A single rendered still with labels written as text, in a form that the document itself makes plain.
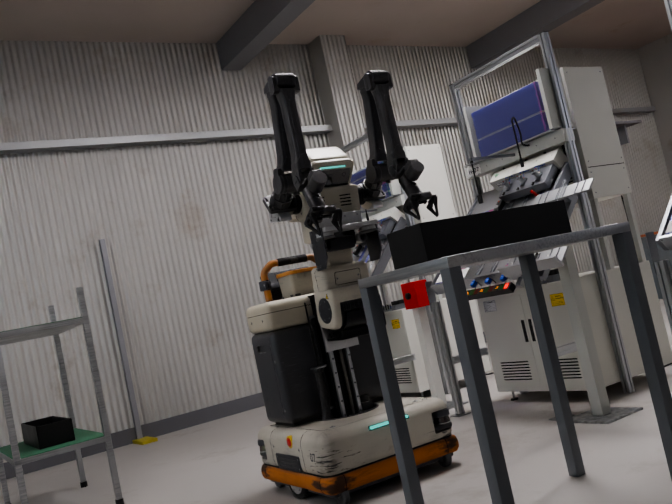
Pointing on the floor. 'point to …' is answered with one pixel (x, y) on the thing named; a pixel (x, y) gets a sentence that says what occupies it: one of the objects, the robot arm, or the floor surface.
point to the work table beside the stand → (482, 409)
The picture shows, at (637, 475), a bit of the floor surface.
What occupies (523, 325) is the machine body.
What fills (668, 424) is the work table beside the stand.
